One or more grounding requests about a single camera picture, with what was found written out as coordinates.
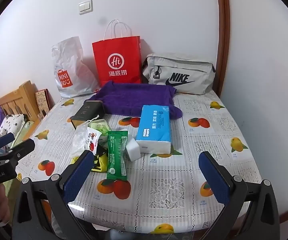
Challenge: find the white floral pillow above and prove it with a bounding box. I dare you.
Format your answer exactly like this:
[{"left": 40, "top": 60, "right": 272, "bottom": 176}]
[{"left": 0, "top": 114, "right": 26, "bottom": 141}]

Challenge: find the green wet wipes pack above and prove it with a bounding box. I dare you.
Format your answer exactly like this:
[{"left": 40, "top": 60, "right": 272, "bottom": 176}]
[{"left": 89, "top": 119, "right": 109, "bottom": 143}]

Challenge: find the beige waist bag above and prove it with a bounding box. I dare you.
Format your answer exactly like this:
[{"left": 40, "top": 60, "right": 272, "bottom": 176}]
[{"left": 141, "top": 52, "right": 216, "bottom": 95}]

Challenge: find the green sachet packet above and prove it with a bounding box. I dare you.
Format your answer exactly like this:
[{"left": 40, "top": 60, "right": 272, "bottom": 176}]
[{"left": 106, "top": 130, "right": 129, "bottom": 181}]

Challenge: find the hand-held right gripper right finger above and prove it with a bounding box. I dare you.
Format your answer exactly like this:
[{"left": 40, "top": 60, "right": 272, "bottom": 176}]
[{"left": 198, "top": 151, "right": 281, "bottom": 240}]

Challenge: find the white sponge block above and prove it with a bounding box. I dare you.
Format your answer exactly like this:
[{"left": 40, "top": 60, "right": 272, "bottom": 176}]
[{"left": 124, "top": 136, "right": 141, "bottom": 161}]

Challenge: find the clear organza pouch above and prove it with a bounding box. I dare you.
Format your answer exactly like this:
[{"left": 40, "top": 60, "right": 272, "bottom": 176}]
[{"left": 71, "top": 126, "right": 89, "bottom": 158}]

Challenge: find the white light switch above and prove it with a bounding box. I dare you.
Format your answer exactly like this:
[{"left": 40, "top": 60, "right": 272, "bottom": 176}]
[{"left": 78, "top": 0, "right": 93, "bottom": 15}]

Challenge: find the brown wooden door frame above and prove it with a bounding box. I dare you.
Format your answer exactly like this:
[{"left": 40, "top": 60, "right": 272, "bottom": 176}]
[{"left": 214, "top": 0, "right": 231, "bottom": 98}]

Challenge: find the pale green pillow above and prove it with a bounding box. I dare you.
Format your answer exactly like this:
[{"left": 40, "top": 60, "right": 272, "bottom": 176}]
[{"left": 11, "top": 121, "right": 37, "bottom": 148}]

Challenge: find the fruit print tablecloth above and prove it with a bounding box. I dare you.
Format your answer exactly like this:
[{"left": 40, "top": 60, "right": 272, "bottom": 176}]
[{"left": 16, "top": 90, "right": 263, "bottom": 233}]

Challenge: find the person's left hand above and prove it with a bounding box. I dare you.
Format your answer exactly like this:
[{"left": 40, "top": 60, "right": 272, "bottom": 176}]
[{"left": 0, "top": 184, "right": 11, "bottom": 225}]

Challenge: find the dark green tin box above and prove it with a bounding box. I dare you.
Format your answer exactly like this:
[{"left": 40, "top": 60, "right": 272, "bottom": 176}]
[{"left": 70, "top": 100, "right": 106, "bottom": 130}]

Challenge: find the white plastic shopping bag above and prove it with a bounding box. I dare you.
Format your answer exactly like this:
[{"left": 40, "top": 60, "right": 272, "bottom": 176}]
[{"left": 51, "top": 36, "right": 101, "bottom": 99}]

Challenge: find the yellow mesh bag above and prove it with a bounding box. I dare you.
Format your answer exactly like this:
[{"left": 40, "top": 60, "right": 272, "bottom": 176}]
[{"left": 70, "top": 146, "right": 109, "bottom": 173}]

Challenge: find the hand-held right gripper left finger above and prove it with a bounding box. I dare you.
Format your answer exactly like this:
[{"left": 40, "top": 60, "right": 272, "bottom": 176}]
[{"left": 12, "top": 150, "right": 95, "bottom": 240}]

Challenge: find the blue tissue pack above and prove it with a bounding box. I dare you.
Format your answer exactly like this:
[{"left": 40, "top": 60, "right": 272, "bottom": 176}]
[{"left": 136, "top": 104, "right": 173, "bottom": 154}]

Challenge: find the wooden bed headboard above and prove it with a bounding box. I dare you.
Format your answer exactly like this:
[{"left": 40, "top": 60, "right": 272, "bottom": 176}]
[{"left": 0, "top": 80, "right": 41, "bottom": 128}]

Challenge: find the red paper bag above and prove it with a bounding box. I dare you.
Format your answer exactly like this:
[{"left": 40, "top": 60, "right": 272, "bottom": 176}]
[{"left": 92, "top": 19, "right": 142, "bottom": 87}]

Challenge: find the purple towel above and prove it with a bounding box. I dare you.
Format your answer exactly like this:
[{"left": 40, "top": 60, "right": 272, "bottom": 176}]
[{"left": 89, "top": 81, "right": 183, "bottom": 119}]

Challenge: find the brown patterned book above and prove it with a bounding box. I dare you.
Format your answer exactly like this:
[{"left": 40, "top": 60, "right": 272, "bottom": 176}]
[{"left": 35, "top": 89, "right": 51, "bottom": 117}]

